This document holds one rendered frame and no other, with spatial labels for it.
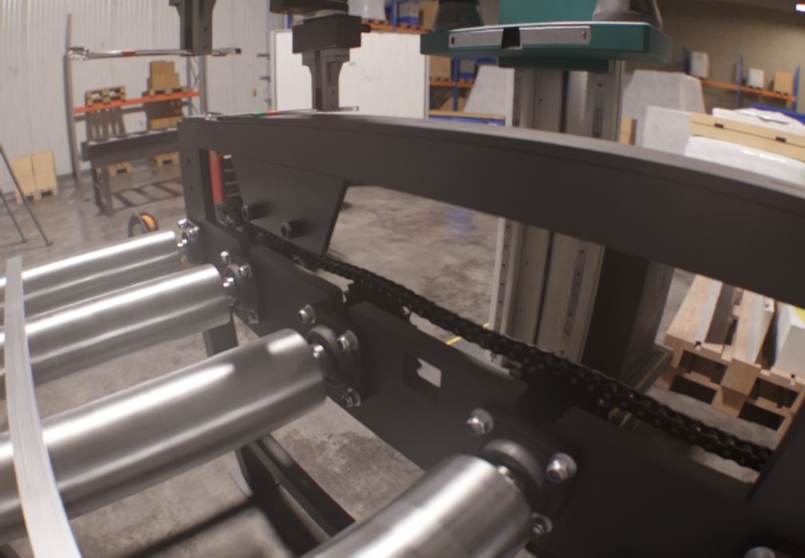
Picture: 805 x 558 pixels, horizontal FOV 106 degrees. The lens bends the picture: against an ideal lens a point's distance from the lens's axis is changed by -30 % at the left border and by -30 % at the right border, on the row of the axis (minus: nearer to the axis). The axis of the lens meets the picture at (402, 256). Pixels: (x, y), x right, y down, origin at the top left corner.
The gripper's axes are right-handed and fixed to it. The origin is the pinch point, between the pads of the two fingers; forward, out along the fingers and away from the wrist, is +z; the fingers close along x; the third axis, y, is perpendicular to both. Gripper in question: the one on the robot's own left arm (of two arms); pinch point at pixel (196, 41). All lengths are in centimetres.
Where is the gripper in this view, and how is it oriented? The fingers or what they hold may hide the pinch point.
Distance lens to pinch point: 63.6
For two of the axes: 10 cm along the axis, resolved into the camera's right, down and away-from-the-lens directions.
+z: -0.1, 9.3, 3.6
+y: -4.5, 3.2, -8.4
